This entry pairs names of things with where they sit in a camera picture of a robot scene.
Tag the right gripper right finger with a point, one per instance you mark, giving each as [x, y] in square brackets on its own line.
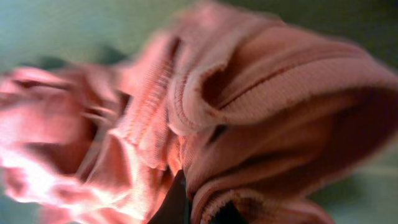
[228, 214]

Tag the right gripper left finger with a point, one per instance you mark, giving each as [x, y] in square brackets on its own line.
[175, 208]

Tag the red t-shirt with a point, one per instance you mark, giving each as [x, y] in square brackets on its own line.
[253, 110]

